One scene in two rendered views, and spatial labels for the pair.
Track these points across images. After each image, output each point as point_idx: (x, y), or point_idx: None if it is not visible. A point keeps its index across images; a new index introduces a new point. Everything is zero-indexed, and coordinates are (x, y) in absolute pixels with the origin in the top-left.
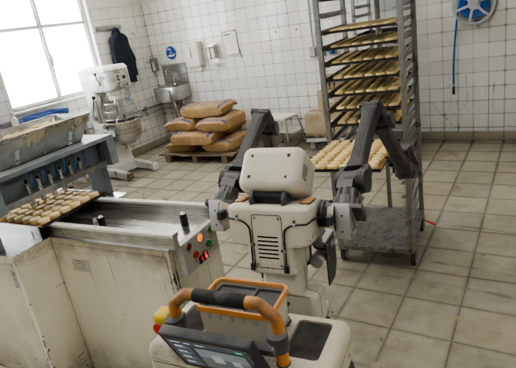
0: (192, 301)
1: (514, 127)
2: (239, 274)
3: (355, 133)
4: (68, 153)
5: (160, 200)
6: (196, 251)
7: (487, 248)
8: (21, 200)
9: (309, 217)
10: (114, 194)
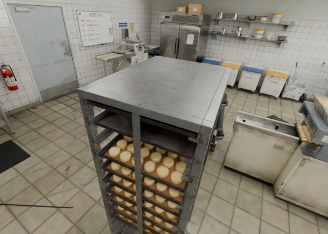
0: (222, 104)
1: None
2: (249, 231)
3: None
4: (311, 116)
5: (261, 128)
6: (234, 121)
7: (105, 218)
8: (304, 115)
9: None
10: (309, 154)
